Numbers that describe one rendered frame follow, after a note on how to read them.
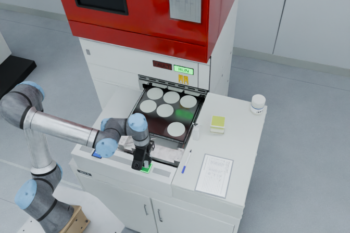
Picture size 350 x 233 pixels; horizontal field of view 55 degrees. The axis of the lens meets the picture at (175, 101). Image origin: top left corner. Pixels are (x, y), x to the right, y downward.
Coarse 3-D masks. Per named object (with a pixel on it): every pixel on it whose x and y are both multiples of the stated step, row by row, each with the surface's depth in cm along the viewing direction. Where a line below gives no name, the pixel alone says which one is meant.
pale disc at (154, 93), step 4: (152, 88) 208; (156, 88) 208; (148, 92) 206; (152, 92) 206; (156, 92) 206; (160, 92) 206; (148, 96) 204; (152, 96) 204; (156, 96) 204; (160, 96) 203
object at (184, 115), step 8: (160, 88) 208; (144, 96) 204; (160, 104) 199; (168, 104) 199; (176, 104) 199; (136, 112) 196; (144, 112) 196; (152, 112) 195; (176, 112) 195; (184, 112) 194; (192, 112) 194; (152, 120) 192; (160, 120) 191; (168, 120) 191; (176, 120) 191; (184, 120) 191; (152, 128) 188; (160, 128) 187; (168, 136) 184; (176, 136) 184; (184, 136) 183
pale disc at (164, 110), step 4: (164, 104) 199; (160, 108) 197; (164, 108) 197; (168, 108) 197; (172, 108) 197; (160, 112) 195; (164, 112) 195; (168, 112) 195; (172, 112) 195; (164, 116) 193
